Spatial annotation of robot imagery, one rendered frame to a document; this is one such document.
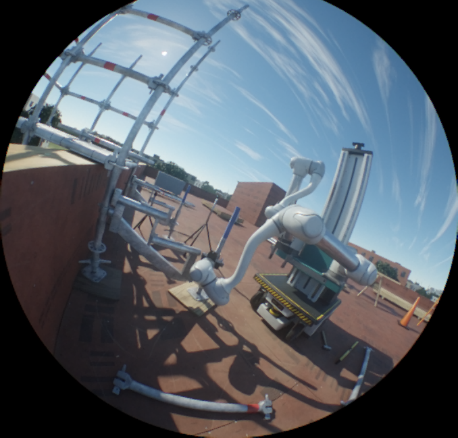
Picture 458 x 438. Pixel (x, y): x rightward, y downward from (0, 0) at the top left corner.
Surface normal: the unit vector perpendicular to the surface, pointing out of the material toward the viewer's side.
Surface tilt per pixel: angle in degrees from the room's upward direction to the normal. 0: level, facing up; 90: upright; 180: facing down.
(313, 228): 89
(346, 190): 90
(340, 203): 90
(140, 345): 0
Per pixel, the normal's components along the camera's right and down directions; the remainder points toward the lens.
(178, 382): 0.41, -0.91
